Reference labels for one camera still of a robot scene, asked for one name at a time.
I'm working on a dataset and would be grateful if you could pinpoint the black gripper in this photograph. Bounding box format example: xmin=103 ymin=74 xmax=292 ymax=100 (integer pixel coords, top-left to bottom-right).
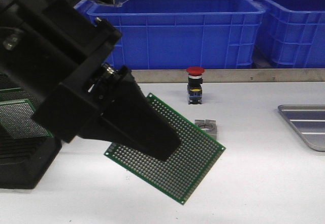
xmin=1 ymin=0 xmax=121 ymax=142

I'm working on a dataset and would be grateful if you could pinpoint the red emergency stop button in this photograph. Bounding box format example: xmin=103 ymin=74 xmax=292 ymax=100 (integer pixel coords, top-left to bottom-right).
xmin=186 ymin=67 xmax=205 ymax=105

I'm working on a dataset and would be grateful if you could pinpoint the centre blue plastic crate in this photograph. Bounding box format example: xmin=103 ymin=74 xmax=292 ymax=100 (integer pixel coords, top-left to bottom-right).
xmin=76 ymin=0 xmax=264 ymax=70

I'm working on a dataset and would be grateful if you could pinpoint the green perforated circuit board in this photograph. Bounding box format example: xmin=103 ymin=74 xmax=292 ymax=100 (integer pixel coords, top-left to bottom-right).
xmin=104 ymin=93 xmax=225 ymax=204

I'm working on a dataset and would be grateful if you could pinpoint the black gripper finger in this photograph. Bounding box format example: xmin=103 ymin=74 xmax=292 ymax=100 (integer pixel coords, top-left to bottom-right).
xmin=78 ymin=65 xmax=181 ymax=161

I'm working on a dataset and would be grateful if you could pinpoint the black slotted board rack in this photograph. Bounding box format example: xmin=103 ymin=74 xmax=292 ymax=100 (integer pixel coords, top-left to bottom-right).
xmin=0 ymin=73 xmax=62 ymax=190

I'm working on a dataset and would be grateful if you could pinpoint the grey metal clamp block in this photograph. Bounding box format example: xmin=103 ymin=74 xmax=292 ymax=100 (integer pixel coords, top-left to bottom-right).
xmin=194 ymin=119 xmax=218 ymax=140

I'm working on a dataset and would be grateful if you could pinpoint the silver metal tray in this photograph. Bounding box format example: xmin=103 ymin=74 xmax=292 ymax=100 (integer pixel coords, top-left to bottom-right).
xmin=278 ymin=105 xmax=324 ymax=152

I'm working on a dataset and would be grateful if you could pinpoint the right blue plastic crate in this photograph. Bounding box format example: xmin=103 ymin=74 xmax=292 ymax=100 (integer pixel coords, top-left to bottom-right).
xmin=254 ymin=0 xmax=324 ymax=69

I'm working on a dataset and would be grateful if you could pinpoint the front green perforated board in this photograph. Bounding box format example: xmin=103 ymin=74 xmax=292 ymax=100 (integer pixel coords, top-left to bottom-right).
xmin=1 ymin=99 xmax=53 ymax=139

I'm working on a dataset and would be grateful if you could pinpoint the blue plastic crate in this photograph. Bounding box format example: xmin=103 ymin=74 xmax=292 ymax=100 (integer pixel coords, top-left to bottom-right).
xmin=76 ymin=0 xmax=264 ymax=70
xmin=254 ymin=0 xmax=324 ymax=69

